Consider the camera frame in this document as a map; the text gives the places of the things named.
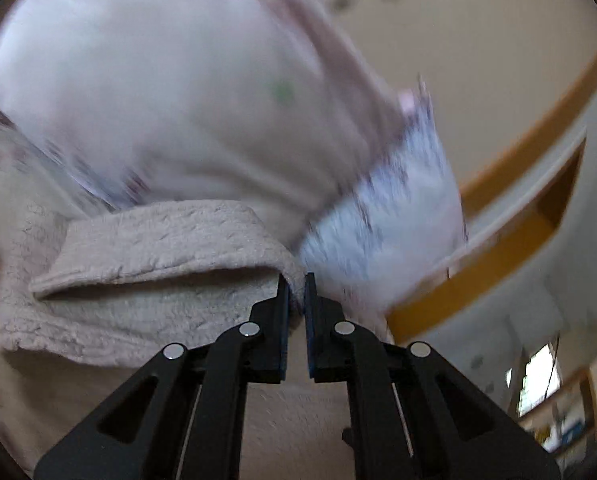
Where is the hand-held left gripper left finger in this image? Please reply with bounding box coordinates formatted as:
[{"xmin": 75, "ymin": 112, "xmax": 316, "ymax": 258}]
[{"xmin": 33, "ymin": 274, "xmax": 292, "ymax": 480}]

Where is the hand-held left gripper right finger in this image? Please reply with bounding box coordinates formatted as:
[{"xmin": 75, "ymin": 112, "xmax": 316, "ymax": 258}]
[{"xmin": 303, "ymin": 272, "xmax": 562, "ymax": 480}]

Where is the beige fluffy knit garment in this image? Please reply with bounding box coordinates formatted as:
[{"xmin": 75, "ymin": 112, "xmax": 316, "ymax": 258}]
[{"xmin": 0, "ymin": 200, "xmax": 397, "ymax": 480}]

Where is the white blue-printed pillow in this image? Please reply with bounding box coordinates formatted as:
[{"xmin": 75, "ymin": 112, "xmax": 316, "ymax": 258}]
[{"xmin": 298, "ymin": 75, "xmax": 472, "ymax": 321}]

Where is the yellow wooden headboard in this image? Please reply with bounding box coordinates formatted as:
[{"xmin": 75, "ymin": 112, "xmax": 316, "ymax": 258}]
[{"xmin": 386, "ymin": 45, "xmax": 597, "ymax": 346}]

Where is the bright window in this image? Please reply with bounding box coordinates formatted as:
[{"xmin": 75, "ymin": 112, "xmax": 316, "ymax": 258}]
[{"xmin": 523, "ymin": 344, "xmax": 563, "ymax": 407}]

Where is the wooden shelf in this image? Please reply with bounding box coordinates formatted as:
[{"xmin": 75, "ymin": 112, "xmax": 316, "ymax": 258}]
[{"xmin": 517, "ymin": 367, "xmax": 597, "ymax": 457}]

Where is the pink floral pillow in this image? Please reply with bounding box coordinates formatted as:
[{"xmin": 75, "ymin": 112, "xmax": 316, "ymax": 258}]
[{"xmin": 0, "ymin": 0, "xmax": 429, "ymax": 251}]

